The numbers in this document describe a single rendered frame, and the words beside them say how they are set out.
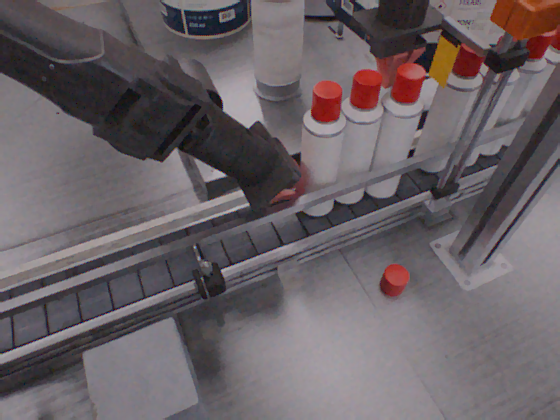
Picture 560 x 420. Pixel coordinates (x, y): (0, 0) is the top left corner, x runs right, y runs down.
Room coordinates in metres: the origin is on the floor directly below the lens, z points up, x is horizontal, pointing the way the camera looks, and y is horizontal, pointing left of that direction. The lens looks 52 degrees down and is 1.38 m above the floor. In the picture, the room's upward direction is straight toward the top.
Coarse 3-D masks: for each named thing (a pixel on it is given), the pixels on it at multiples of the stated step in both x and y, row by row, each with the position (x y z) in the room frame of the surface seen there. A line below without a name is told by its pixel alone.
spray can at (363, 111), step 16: (368, 80) 0.41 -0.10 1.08; (352, 96) 0.41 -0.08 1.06; (368, 96) 0.40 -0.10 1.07; (352, 112) 0.40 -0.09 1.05; (368, 112) 0.40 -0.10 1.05; (352, 128) 0.39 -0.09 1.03; (368, 128) 0.39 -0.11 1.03; (352, 144) 0.39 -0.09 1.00; (368, 144) 0.39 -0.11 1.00; (352, 160) 0.39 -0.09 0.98; (368, 160) 0.39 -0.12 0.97; (352, 176) 0.39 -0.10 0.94; (352, 192) 0.39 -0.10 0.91
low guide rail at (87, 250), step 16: (416, 144) 0.50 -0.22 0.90; (240, 192) 0.38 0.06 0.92; (192, 208) 0.36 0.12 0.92; (208, 208) 0.36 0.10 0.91; (224, 208) 0.37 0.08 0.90; (144, 224) 0.33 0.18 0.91; (160, 224) 0.33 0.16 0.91; (176, 224) 0.34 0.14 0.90; (96, 240) 0.30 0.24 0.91; (112, 240) 0.30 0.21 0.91; (128, 240) 0.31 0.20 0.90; (48, 256) 0.28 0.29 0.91; (64, 256) 0.28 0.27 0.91; (80, 256) 0.29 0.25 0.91; (0, 272) 0.26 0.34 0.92; (16, 272) 0.26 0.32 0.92; (32, 272) 0.26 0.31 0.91; (0, 288) 0.25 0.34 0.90
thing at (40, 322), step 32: (480, 160) 0.48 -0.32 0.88; (416, 192) 0.41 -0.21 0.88; (288, 224) 0.35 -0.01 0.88; (320, 224) 0.35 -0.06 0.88; (128, 256) 0.30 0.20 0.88; (192, 256) 0.30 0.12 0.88; (224, 256) 0.30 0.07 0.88; (256, 256) 0.31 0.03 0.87; (32, 288) 0.25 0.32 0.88; (96, 288) 0.25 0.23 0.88; (128, 288) 0.25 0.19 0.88; (160, 288) 0.25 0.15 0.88; (0, 320) 0.21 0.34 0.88; (32, 320) 0.21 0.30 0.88; (64, 320) 0.21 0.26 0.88; (0, 352) 0.17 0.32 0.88
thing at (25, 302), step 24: (480, 144) 0.44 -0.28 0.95; (384, 168) 0.39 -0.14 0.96; (408, 168) 0.39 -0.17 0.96; (312, 192) 0.35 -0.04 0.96; (336, 192) 0.35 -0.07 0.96; (264, 216) 0.31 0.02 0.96; (192, 240) 0.27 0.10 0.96; (216, 240) 0.28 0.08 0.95; (120, 264) 0.24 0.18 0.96; (144, 264) 0.25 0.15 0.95; (48, 288) 0.21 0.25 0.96; (72, 288) 0.21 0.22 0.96; (0, 312) 0.19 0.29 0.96
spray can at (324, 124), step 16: (320, 96) 0.38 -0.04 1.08; (336, 96) 0.38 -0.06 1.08; (320, 112) 0.38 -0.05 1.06; (336, 112) 0.38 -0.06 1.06; (304, 128) 0.38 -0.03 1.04; (320, 128) 0.37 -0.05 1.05; (336, 128) 0.37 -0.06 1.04; (304, 144) 0.38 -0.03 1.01; (320, 144) 0.37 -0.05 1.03; (336, 144) 0.37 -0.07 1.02; (304, 160) 0.38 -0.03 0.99; (320, 160) 0.37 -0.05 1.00; (336, 160) 0.37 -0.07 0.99; (304, 176) 0.38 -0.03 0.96; (320, 176) 0.37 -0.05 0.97; (336, 176) 0.38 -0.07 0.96; (304, 192) 0.37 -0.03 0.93; (320, 208) 0.37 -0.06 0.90
